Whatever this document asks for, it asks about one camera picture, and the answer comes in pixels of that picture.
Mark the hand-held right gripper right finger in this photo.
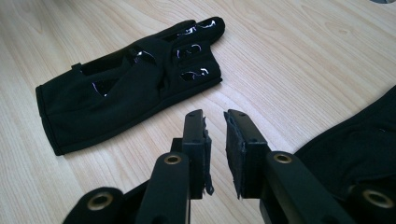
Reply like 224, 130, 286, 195
223, 108, 273, 200

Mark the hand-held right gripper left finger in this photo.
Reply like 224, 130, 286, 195
170, 108, 216, 201

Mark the black glove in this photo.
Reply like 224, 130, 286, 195
35, 16, 226, 157
293, 85, 396, 202

